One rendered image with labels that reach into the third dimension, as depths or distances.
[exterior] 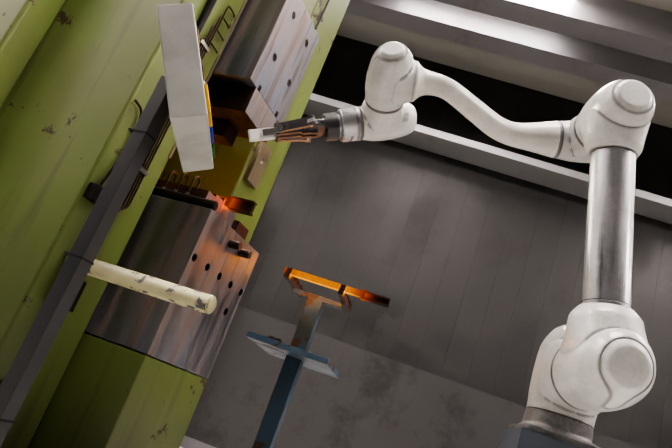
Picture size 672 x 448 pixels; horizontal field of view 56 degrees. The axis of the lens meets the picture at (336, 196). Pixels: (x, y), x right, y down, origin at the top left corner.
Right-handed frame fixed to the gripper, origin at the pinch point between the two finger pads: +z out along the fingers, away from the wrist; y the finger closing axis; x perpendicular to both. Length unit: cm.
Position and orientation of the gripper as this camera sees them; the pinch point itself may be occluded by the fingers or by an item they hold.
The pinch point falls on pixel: (262, 134)
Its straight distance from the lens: 166.5
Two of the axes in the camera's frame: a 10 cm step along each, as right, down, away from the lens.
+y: -1.4, 3.0, 9.4
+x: -1.8, -9.4, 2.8
